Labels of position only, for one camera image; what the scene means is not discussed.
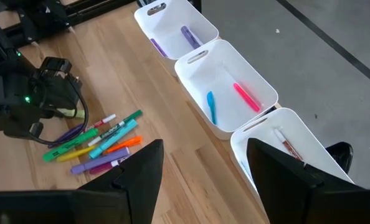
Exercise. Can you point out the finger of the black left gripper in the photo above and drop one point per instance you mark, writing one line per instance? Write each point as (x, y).
(52, 113)

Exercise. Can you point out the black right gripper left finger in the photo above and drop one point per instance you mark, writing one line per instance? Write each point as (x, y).
(135, 193)

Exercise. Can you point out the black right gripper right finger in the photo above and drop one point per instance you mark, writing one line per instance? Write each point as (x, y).
(291, 193)

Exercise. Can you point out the pale green chunky marker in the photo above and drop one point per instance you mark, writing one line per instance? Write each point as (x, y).
(74, 113)

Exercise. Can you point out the slim purple highlighter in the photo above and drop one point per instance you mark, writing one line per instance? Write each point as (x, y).
(66, 135)
(158, 47)

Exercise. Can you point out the green chunky highlighter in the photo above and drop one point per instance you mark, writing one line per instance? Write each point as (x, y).
(69, 145)

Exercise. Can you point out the purple whiteboard marker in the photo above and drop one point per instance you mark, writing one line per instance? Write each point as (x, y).
(104, 168)

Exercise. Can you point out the lavender chunky marker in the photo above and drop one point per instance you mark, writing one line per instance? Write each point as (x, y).
(101, 161)

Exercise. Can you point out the yellow highlighter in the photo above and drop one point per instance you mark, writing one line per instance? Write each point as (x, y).
(76, 154)

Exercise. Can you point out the brown whiteboard marker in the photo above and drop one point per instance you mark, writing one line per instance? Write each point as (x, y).
(287, 144)

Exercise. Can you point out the orange highlighter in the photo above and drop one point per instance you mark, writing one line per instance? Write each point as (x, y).
(124, 144)

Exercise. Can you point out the red whiteboard marker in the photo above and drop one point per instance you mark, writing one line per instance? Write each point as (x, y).
(102, 121)

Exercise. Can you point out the teal chunky highlighter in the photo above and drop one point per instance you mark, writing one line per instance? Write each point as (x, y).
(113, 139)

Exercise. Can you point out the green whiteboard marker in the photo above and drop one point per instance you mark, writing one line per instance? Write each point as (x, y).
(119, 126)

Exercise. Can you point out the pink highlighter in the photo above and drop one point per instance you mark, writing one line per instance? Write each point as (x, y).
(247, 97)

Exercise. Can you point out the slim blue highlighter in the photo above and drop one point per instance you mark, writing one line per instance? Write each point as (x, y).
(211, 105)

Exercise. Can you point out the purple chunky marker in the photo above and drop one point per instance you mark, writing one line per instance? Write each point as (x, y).
(189, 37)

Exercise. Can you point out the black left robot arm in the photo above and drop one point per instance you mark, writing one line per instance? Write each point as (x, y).
(7, 87)

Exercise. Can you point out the white plastic bin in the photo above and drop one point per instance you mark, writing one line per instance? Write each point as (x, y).
(222, 77)
(309, 133)
(172, 25)

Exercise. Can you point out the black table clamp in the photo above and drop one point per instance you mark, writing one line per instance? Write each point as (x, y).
(195, 4)
(340, 155)

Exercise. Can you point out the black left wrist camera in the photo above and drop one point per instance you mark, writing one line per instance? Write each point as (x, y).
(55, 65)

